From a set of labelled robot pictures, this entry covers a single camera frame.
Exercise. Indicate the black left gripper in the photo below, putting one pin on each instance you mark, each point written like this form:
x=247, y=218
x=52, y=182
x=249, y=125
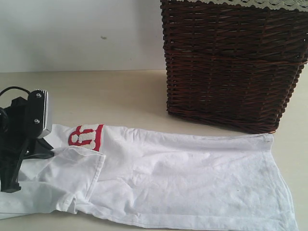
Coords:
x=24, y=118

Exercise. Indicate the white shirt with red lettering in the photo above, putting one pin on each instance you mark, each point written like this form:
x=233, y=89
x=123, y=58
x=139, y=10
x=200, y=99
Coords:
x=157, y=180

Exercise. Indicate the brown wicker laundry basket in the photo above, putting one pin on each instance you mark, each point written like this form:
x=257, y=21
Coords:
x=232, y=65

